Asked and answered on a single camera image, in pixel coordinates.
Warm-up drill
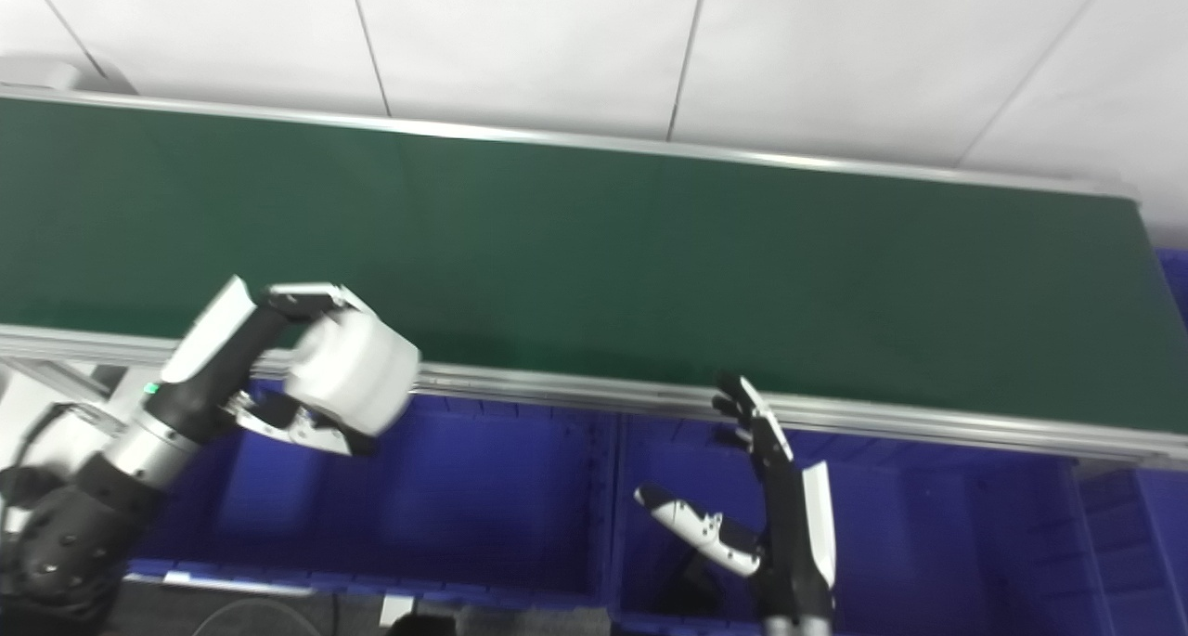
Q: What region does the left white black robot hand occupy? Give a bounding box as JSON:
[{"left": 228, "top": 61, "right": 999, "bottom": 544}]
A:
[{"left": 139, "top": 276, "right": 381, "bottom": 458}]

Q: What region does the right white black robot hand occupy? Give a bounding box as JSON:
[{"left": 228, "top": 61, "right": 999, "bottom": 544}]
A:
[{"left": 634, "top": 371, "right": 838, "bottom": 624}]

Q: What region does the white round part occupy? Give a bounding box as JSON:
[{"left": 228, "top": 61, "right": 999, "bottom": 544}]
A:
[{"left": 283, "top": 309, "right": 421, "bottom": 438}]

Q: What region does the green conveyor belt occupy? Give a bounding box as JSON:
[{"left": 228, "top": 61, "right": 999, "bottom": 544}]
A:
[
  {"left": 0, "top": 84, "right": 1188, "bottom": 467},
  {"left": 0, "top": 97, "right": 1188, "bottom": 435}
]

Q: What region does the grey conveyor motor housing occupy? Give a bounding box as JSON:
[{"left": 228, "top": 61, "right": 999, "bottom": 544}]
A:
[{"left": 0, "top": 55, "right": 137, "bottom": 96}]

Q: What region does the aluminium conveyor leg bracket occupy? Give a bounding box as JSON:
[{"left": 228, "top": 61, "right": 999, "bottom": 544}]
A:
[{"left": 0, "top": 357, "right": 128, "bottom": 407}]

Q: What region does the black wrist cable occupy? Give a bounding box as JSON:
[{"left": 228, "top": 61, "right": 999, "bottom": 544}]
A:
[{"left": 0, "top": 402, "right": 98, "bottom": 512}]

